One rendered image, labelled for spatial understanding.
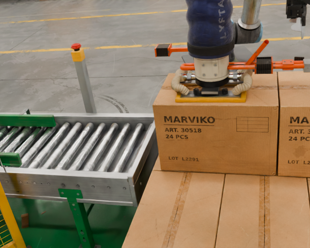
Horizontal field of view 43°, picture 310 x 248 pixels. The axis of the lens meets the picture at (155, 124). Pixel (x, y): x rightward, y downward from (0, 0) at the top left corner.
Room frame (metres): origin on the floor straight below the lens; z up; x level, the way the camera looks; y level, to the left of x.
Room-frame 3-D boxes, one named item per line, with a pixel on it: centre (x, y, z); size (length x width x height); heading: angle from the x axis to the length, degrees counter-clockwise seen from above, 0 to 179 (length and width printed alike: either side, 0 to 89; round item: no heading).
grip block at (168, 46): (2.18, -0.11, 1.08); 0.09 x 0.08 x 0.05; 163
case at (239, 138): (1.86, -0.34, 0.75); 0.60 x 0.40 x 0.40; 73
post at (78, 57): (2.64, 0.46, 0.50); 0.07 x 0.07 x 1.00; 72
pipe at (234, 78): (1.84, -0.32, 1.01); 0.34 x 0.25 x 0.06; 73
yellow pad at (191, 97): (1.75, -0.29, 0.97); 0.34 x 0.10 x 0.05; 73
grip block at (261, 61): (1.77, -0.56, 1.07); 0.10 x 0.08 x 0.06; 163
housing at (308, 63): (1.70, -0.76, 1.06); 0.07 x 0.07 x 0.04; 73
